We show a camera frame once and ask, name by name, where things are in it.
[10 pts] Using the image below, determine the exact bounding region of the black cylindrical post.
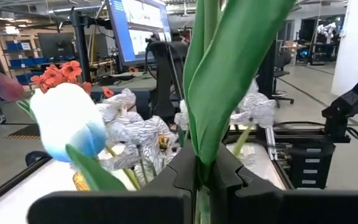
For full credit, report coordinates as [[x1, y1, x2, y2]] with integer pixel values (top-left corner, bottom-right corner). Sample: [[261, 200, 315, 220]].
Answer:
[[70, 11, 93, 83]]

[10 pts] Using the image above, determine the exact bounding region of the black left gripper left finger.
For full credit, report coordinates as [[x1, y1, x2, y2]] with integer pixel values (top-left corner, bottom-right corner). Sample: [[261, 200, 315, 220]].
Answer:
[[26, 141, 198, 224]]

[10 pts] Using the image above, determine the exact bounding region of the white and blue artificial tulip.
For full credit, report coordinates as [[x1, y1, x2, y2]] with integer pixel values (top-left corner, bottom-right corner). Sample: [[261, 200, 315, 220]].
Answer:
[[29, 82, 129, 192]]

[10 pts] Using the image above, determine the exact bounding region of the black office chair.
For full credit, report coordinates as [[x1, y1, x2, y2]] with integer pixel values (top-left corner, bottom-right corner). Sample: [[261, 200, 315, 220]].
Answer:
[[271, 49, 295, 108]]

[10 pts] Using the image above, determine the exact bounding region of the yellow glass vase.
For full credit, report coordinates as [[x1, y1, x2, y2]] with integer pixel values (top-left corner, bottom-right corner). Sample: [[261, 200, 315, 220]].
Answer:
[[72, 172, 90, 192]]

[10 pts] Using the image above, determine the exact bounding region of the black floor mat striped edge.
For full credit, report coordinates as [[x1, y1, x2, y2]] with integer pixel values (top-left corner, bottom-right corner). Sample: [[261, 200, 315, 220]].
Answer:
[[6, 124, 42, 140]]

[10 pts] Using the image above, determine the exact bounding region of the black diagonal frame strut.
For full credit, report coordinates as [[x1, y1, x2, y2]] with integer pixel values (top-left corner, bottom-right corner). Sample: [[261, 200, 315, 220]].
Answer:
[[321, 62, 358, 144]]

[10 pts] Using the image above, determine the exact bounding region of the aluminium bracket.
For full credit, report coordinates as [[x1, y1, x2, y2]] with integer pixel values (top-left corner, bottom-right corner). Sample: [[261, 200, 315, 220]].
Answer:
[[264, 126, 278, 161]]

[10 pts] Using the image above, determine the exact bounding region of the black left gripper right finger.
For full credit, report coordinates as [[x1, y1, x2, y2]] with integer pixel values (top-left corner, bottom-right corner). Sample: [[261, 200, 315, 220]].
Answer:
[[209, 143, 358, 224]]

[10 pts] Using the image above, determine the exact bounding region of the orange artificial flower bunch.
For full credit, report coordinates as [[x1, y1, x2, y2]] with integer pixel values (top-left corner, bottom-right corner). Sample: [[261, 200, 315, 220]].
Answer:
[[30, 60, 115, 100]]

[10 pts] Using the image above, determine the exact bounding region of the dark red artificial tulip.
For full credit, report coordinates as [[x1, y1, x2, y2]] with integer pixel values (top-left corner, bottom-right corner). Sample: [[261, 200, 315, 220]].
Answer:
[[0, 72, 39, 121]]

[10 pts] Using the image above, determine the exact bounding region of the blue storage bins shelf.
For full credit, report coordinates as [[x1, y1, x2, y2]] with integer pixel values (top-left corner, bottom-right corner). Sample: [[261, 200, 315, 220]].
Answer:
[[0, 32, 77, 85]]

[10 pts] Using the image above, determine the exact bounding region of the large monitor blue screen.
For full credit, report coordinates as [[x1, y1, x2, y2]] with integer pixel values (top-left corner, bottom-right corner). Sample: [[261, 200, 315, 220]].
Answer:
[[106, 0, 173, 68]]

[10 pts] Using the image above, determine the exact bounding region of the black drawer unit with labels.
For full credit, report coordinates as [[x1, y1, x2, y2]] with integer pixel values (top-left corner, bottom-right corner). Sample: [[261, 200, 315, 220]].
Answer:
[[286, 144, 336, 190]]

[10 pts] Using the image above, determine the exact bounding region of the white veined flower spray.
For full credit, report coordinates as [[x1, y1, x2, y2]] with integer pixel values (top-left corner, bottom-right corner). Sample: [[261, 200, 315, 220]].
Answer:
[[95, 79, 278, 189]]

